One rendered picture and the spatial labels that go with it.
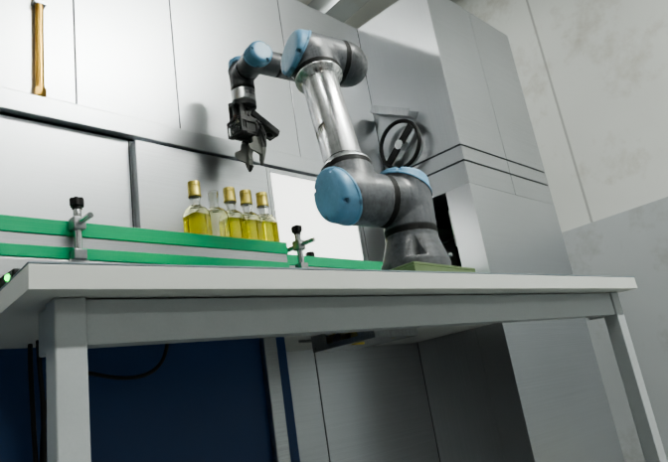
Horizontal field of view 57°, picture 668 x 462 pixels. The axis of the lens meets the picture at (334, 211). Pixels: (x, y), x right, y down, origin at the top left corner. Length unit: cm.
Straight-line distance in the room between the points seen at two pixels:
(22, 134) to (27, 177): 11
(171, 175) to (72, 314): 103
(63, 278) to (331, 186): 61
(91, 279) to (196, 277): 14
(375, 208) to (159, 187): 74
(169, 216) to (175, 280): 91
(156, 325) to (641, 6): 346
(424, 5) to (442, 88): 39
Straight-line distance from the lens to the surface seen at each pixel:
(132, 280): 85
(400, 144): 251
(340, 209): 123
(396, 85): 266
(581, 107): 397
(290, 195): 211
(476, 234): 230
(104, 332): 87
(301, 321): 103
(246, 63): 190
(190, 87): 206
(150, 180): 179
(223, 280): 91
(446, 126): 245
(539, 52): 422
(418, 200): 132
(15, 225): 131
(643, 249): 369
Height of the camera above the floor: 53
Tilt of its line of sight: 17 degrees up
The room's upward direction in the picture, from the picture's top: 9 degrees counter-clockwise
